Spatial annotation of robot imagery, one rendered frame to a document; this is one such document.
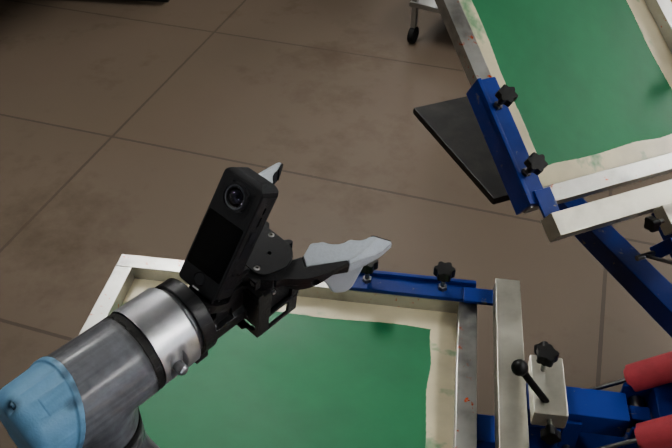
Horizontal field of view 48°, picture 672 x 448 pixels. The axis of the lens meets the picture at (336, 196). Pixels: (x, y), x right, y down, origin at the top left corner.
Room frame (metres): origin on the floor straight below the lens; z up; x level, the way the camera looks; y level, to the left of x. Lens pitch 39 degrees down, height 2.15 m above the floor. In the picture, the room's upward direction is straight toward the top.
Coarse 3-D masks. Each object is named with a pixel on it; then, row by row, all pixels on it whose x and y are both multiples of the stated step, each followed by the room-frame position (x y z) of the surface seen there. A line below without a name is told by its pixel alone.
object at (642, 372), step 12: (648, 360) 0.85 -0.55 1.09; (660, 360) 0.84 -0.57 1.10; (624, 372) 0.85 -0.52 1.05; (636, 372) 0.84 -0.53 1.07; (648, 372) 0.83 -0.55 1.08; (660, 372) 0.82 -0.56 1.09; (612, 384) 0.85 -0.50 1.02; (636, 384) 0.82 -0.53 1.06; (648, 384) 0.82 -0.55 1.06; (660, 384) 0.82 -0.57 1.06; (648, 420) 0.74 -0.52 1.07; (660, 420) 0.73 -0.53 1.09; (636, 432) 0.73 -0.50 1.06; (648, 432) 0.72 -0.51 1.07; (660, 432) 0.71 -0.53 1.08; (612, 444) 0.73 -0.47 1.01; (624, 444) 0.73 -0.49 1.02; (648, 444) 0.70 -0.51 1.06; (660, 444) 0.70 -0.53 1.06
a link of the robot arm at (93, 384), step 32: (128, 320) 0.41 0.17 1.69; (64, 352) 0.38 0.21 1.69; (96, 352) 0.37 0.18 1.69; (128, 352) 0.38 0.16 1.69; (32, 384) 0.34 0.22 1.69; (64, 384) 0.35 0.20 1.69; (96, 384) 0.35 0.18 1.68; (128, 384) 0.36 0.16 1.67; (160, 384) 0.38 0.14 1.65; (0, 416) 0.34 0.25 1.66; (32, 416) 0.32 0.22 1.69; (64, 416) 0.33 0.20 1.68; (96, 416) 0.34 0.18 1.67; (128, 416) 0.36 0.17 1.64
